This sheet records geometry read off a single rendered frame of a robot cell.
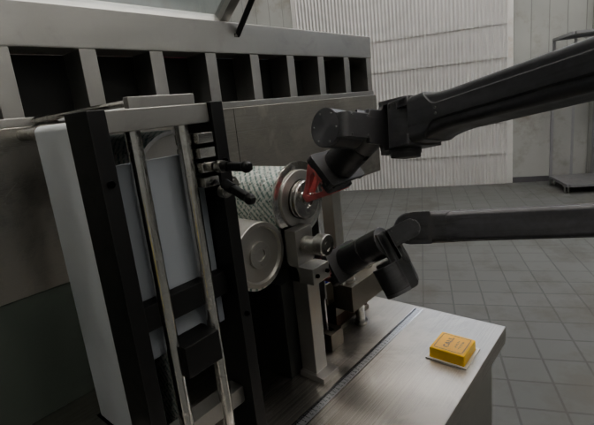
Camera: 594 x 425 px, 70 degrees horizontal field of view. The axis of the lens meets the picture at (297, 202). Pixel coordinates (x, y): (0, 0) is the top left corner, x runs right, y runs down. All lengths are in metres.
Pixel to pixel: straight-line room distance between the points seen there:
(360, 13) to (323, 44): 5.50
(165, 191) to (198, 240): 0.07
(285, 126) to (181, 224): 0.81
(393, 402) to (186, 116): 0.60
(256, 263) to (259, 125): 0.55
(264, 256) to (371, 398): 0.32
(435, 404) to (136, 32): 0.93
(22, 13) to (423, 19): 6.27
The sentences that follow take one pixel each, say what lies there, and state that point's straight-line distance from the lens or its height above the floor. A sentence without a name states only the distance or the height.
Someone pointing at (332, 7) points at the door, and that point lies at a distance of 7.06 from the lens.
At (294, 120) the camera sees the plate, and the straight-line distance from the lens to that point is 1.32.
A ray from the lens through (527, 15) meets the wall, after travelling 7.06.
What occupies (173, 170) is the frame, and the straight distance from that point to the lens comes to 0.51.
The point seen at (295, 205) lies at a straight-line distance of 0.78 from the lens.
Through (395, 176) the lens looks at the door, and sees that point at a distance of 6.93.
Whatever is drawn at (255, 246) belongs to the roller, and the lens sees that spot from 0.75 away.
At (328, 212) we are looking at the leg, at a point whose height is 0.98.
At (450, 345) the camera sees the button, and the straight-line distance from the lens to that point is 0.95.
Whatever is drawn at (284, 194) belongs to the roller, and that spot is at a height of 1.27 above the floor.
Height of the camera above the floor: 1.42
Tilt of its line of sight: 13 degrees down
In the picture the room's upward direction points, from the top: 6 degrees counter-clockwise
